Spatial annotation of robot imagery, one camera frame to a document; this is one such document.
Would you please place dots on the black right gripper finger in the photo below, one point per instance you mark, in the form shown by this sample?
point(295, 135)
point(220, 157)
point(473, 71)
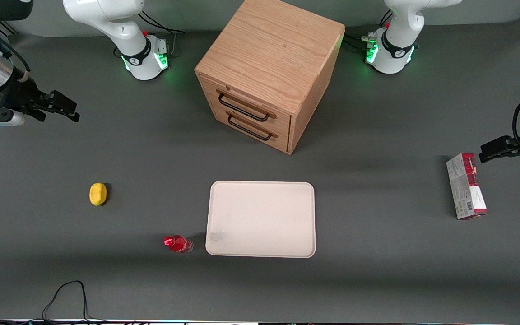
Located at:
point(61, 114)
point(63, 101)

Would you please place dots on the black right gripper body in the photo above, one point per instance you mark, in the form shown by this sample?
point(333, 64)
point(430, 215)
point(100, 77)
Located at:
point(18, 94)

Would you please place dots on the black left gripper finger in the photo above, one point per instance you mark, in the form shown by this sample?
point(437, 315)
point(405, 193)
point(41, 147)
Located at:
point(499, 142)
point(497, 156)

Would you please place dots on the red coke bottle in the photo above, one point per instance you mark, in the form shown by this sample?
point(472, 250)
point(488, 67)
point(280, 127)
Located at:
point(178, 243)

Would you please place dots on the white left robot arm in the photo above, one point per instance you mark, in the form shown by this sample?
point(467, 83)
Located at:
point(397, 45)

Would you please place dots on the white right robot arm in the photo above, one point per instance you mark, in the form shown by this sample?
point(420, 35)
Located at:
point(120, 27)

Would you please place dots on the cream plastic tray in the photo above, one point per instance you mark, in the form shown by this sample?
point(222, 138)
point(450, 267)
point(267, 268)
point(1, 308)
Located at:
point(262, 219)

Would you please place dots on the grey and red carton box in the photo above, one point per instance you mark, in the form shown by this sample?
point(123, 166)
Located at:
point(465, 187)

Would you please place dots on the yellow lemon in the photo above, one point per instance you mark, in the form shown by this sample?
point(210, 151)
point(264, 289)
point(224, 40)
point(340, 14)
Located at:
point(98, 194)

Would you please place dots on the wooden drawer front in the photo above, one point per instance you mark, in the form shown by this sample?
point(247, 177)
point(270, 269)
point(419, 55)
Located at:
point(282, 137)
point(260, 104)

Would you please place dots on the wooden drawer cabinet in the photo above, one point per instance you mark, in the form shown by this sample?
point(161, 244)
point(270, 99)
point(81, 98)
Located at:
point(269, 54)

